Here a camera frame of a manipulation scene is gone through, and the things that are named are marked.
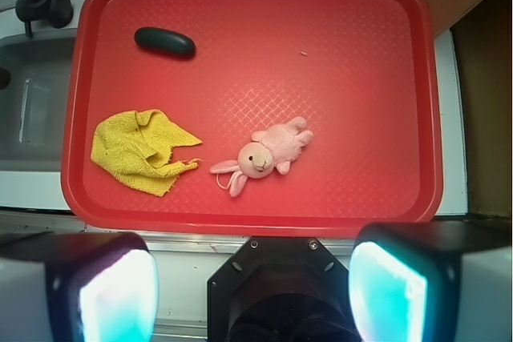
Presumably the grey toy sink basin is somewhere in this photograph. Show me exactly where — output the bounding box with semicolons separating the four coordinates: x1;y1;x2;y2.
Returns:
1;30;76;172

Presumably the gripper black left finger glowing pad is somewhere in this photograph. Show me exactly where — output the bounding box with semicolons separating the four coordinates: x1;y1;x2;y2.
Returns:
1;231;159;341

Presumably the dark green oval stone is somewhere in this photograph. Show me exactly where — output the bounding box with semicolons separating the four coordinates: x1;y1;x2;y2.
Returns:
134;26;196;59

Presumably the red plastic tray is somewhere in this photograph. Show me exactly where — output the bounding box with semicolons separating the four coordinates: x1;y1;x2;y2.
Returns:
61;0;442;238

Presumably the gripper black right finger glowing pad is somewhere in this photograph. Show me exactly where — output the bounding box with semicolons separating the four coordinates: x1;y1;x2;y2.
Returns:
349;220;512;341

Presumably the yellow cloth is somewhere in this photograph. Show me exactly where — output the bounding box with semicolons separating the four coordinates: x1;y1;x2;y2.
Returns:
91;109;202;197

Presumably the black toy faucet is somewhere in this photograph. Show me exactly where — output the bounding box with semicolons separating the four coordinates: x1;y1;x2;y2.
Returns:
14;0;74;38

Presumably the pink plush bunny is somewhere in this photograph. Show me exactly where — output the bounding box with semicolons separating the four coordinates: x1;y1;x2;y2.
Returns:
209;116;314;198

